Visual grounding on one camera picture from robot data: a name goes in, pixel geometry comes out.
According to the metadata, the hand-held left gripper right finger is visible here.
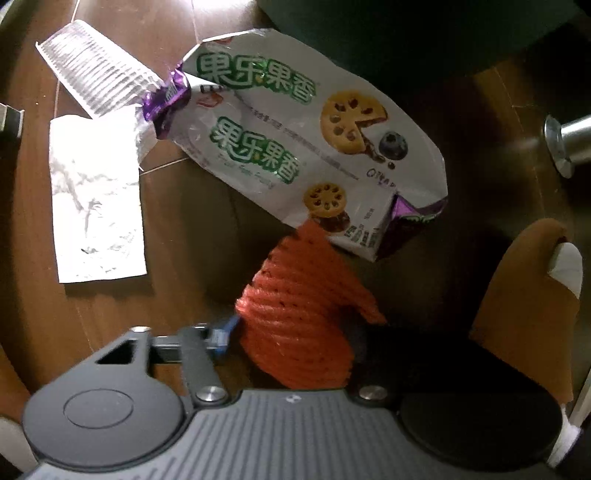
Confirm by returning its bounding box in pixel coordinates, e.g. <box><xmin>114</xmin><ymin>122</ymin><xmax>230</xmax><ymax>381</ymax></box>
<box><xmin>345</xmin><ymin>322</ymin><xmax>445</xmax><ymax>408</ymax></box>

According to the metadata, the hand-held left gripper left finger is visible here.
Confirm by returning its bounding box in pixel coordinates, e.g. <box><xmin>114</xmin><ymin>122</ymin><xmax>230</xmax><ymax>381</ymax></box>
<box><xmin>95</xmin><ymin>316</ymin><xmax>242</xmax><ymax>408</ymax></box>

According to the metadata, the orange foam fruit net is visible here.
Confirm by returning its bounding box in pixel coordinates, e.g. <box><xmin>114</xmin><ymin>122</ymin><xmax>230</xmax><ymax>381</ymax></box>
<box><xmin>235</xmin><ymin>220</ymin><xmax>387</xmax><ymax>389</ymax></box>

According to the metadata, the white biscuit wrapper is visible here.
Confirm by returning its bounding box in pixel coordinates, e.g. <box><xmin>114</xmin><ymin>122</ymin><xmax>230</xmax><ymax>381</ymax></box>
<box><xmin>143</xmin><ymin>28</ymin><xmax>450</xmax><ymax>264</ymax></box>

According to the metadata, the white crumpled tissue paper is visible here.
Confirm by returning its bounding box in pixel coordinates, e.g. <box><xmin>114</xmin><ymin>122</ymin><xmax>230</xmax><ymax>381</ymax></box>
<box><xmin>48</xmin><ymin>108</ymin><xmax>160</xmax><ymax>283</ymax></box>

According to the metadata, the clear ribbed plastic tray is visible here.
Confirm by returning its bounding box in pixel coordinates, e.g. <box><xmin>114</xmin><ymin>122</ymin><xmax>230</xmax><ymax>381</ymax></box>
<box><xmin>36</xmin><ymin>19</ymin><xmax>169</xmax><ymax>120</ymax></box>

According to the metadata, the grey metal furniture foot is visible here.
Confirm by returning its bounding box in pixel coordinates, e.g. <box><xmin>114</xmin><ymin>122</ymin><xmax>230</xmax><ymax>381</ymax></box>
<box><xmin>0</xmin><ymin>102</ymin><xmax>25</xmax><ymax>139</ymax></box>

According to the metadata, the silver metal furniture leg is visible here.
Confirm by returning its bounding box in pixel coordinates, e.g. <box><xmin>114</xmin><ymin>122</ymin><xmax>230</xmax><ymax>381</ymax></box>
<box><xmin>544</xmin><ymin>113</ymin><xmax>591</xmax><ymax>178</ymax></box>

